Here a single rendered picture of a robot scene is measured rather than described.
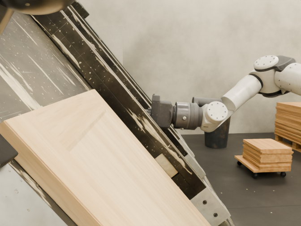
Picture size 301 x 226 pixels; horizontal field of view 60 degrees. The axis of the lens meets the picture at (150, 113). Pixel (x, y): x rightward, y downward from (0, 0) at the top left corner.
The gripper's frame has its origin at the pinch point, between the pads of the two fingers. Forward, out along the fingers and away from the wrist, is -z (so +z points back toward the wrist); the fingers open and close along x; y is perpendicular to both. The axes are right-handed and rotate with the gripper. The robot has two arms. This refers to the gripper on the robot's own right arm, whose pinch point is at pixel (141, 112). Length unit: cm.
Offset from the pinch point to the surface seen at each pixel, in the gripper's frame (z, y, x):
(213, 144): 134, -371, -107
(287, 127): 269, -381, -67
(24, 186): -7, 68, 5
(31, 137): -10, 58, 6
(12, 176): -7, 68, 6
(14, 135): -11, 60, 6
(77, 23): -28.0, -24.0, 29.6
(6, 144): -8, 68, 8
